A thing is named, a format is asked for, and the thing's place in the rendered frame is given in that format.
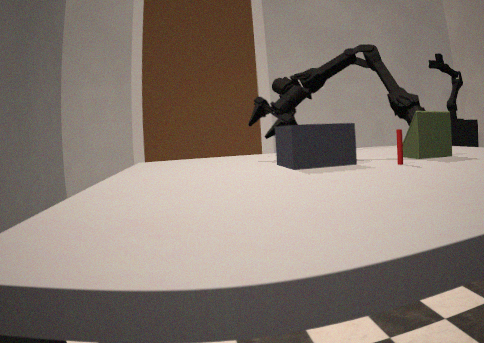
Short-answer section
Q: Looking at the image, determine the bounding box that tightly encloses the red peg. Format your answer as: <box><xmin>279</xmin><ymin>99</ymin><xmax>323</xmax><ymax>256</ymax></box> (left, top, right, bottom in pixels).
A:
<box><xmin>396</xmin><ymin>129</ymin><xmax>403</xmax><ymax>165</ymax></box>

